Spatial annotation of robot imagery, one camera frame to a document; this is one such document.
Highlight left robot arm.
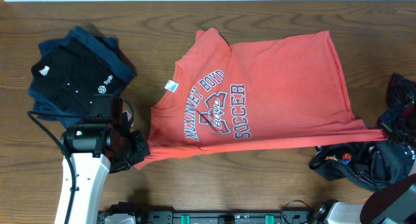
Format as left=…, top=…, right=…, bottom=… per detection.
left=55, top=95, right=150, bottom=223

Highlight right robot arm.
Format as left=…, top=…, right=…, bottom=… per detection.
left=316, top=174, right=415, bottom=224

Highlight navy folded shirt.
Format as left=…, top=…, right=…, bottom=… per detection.
left=28, top=26, right=136, bottom=127

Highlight black patterned jersey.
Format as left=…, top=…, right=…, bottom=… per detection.
left=309, top=73, right=415, bottom=192

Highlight black folded polo shirt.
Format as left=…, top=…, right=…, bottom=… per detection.
left=29, top=40, right=125, bottom=116

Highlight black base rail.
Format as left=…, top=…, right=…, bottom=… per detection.
left=97, top=201, right=321, bottom=224

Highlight red soccer t-shirt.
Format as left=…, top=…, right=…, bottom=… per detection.
left=137, top=28, right=385, bottom=169

